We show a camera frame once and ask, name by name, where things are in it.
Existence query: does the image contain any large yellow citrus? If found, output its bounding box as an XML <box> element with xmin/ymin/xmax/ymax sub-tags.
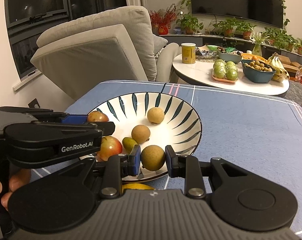
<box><xmin>122</xmin><ymin>183</ymin><xmax>154</xmax><ymax>194</ymax></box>

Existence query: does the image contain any brown longan fruit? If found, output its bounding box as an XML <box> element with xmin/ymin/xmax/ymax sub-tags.
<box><xmin>141</xmin><ymin>145</ymin><xmax>165</xmax><ymax>171</ymax></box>

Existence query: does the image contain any red yellow apple in bowl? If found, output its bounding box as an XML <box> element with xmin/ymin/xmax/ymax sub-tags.
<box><xmin>97</xmin><ymin>136</ymin><xmax>123</xmax><ymax>161</ymax></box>

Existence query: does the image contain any small green fruit in bowl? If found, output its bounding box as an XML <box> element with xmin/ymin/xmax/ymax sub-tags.
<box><xmin>122</xmin><ymin>137</ymin><xmax>138</xmax><ymax>154</ymax></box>

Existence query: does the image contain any hand of operator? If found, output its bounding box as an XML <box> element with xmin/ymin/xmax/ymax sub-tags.
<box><xmin>0</xmin><ymin>169</ymin><xmax>31</xmax><ymax>210</ymax></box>

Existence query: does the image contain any brown longan near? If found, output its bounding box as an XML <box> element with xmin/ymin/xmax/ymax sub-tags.
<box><xmin>131</xmin><ymin>125</ymin><xmax>150</xmax><ymax>144</ymax></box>

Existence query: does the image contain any brown longan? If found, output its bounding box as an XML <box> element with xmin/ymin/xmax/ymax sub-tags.
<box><xmin>147</xmin><ymin>107</ymin><xmax>164</xmax><ymax>124</ymax></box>
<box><xmin>131</xmin><ymin>125</ymin><xmax>150</xmax><ymax>144</ymax></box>

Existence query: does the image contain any white bowl with dark stripes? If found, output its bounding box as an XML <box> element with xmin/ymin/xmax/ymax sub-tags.
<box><xmin>92</xmin><ymin>92</ymin><xmax>202</xmax><ymax>155</ymax></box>

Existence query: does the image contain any brown longan far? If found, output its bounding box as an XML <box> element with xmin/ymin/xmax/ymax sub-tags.
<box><xmin>147</xmin><ymin>107</ymin><xmax>164</xmax><ymax>124</ymax></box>

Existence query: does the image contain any blue striped tablecloth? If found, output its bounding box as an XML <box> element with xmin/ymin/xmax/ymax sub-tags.
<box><xmin>31</xmin><ymin>80</ymin><xmax>302</xmax><ymax>240</ymax></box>

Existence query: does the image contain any beige recliner armchair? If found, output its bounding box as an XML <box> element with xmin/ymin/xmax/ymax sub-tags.
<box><xmin>31</xmin><ymin>6</ymin><xmax>181</xmax><ymax>100</ymax></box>

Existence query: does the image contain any round white coffee table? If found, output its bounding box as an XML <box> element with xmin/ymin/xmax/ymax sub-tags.
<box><xmin>172</xmin><ymin>54</ymin><xmax>289</xmax><ymax>96</ymax></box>

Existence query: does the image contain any tray of green apples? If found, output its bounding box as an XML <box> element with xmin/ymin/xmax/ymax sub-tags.
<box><xmin>212</xmin><ymin>59</ymin><xmax>239</xmax><ymax>83</ymax></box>

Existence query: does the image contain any teal bowl of longans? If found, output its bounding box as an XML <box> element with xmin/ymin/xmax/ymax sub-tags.
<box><xmin>241</xmin><ymin>60</ymin><xmax>276</xmax><ymax>83</ymax></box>

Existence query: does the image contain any grey blue snack bowl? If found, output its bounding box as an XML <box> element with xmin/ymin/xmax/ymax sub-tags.
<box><xmin>218</xmin><ymin>50</ymin><xmax>242</xmax><ymax>63</ymax></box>

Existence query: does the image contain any yellow canister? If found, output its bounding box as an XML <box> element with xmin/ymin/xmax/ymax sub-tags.
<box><xmin>181</xmin><ymin>43</ymin><xmax>196</xmax><ymax>64</ymax></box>

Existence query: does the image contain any orange plate of fruit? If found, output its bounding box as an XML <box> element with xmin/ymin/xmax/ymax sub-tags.
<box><xmin>241</xmin><ymin>53</ymin><xmax>267</xmax><ymax>63</ymax></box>

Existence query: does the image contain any bunch of bananas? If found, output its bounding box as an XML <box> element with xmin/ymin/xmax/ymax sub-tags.
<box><xmin>267</xmin><ymin>53</ymin><xmax>289</xmax><ymax>82</ymax></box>

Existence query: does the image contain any potted plant left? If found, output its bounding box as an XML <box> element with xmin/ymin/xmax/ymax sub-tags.
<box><xmin>176</xmin><ymin>14</ymin><xmax>204</xmax><ymax>35</ymax></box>

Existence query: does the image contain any glass vase with plant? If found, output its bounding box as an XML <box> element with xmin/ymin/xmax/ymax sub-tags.
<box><xmin>251</xmin><ymin>31</ymin><xmax>269</xmax><ymax>56</ymax></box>

